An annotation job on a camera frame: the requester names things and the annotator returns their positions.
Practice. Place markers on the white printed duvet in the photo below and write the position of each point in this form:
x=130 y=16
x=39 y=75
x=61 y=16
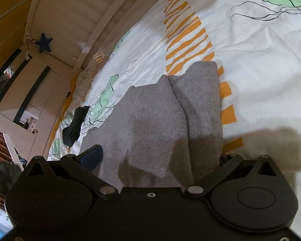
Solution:
x=253 y=67

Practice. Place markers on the grey knit sweater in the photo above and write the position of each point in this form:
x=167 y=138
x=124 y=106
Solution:
x=150 y=120

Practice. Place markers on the black sock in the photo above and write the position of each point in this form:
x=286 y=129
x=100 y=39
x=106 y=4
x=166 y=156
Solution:
x=74 y=128

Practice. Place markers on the dark blue star decoration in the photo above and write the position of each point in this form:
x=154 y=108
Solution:
x=44 y=42

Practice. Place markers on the white wooden bed frame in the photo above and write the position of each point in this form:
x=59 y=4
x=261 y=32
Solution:
x=72 y=17

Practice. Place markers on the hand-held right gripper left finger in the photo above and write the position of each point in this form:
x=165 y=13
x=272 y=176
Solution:
x=91 y=157

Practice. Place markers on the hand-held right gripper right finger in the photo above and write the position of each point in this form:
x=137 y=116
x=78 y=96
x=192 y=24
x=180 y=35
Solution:
x=225 y=163

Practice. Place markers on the white cabinet with black strips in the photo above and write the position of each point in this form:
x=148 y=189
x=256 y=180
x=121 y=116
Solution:
x=55 y=85

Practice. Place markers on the dark cloth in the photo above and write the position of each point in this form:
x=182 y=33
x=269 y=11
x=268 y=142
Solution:
x=5 y=175

